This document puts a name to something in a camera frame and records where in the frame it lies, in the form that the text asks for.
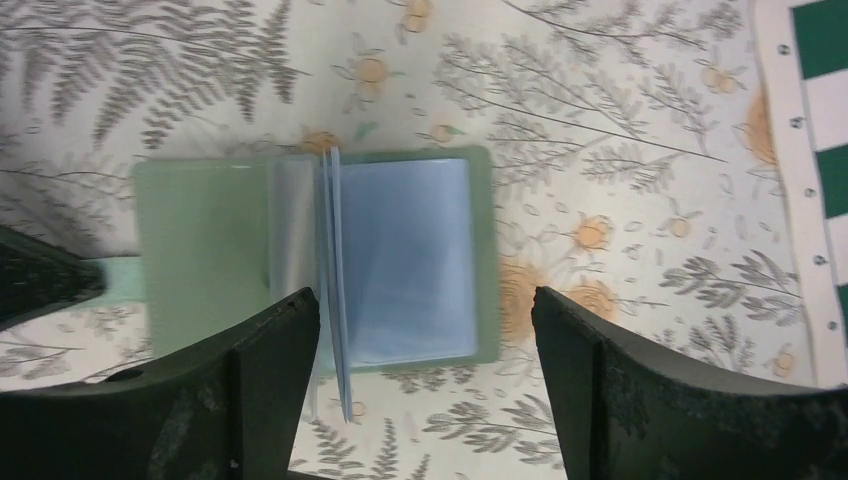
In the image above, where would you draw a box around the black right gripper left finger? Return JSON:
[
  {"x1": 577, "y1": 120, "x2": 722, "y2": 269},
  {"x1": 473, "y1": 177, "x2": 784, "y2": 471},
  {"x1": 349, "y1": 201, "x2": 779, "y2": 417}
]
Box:
[{"x1": 1, "y1": 288, "x2": 320, "y2": 479}]

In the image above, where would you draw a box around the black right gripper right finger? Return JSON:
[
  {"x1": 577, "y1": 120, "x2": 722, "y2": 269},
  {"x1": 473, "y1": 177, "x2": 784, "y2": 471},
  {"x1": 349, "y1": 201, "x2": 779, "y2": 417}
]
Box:
[{"x1": 532, "y1": 287, "x2": 847, "y2": 479}]

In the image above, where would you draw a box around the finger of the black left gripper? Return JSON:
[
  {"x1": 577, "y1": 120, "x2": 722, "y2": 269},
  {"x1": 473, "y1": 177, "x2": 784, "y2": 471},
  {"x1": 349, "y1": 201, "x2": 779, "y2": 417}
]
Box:
[{"x1": 1, "y1": 225, "x2": 106, "y2": 330}]

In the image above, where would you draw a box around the floral patterned table mat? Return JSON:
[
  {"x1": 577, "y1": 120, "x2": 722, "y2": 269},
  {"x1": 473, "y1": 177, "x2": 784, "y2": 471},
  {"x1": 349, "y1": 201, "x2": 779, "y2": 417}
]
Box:
[{"x1": 1, "y1": 1, "x2": 816, "y2": 479}]

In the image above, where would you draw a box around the green white chessboard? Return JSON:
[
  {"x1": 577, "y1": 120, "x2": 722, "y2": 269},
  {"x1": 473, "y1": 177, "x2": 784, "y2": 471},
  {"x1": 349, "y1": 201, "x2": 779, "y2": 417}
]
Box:
[{"x1": 752, "y1": 0, "x2": 847, "y2": 388}]

